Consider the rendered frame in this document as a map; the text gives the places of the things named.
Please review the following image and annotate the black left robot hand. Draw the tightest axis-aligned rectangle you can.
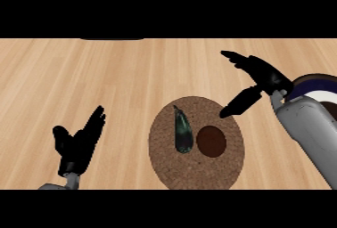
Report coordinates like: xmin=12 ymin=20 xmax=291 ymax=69
xmin=51 ymin=105 xmax=108 ymax=178

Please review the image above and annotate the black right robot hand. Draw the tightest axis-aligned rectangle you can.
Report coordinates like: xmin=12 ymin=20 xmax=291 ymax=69
xmin=219 ymin=50 xmax=295 ymax=119

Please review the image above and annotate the blue and white plate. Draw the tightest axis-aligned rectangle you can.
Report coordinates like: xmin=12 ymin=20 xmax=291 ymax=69
xmin=284 ymin=73 xmax=337 ymax=123

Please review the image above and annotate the dark green eggplant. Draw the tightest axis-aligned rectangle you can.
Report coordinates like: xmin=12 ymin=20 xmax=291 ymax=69
xmin=173 ymin=104 xmax=195 ymax=154

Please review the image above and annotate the round brown woven placemat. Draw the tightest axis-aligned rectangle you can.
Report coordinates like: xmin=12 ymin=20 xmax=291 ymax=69
xmin=148 ymin=95 xmax=247 ymax=191

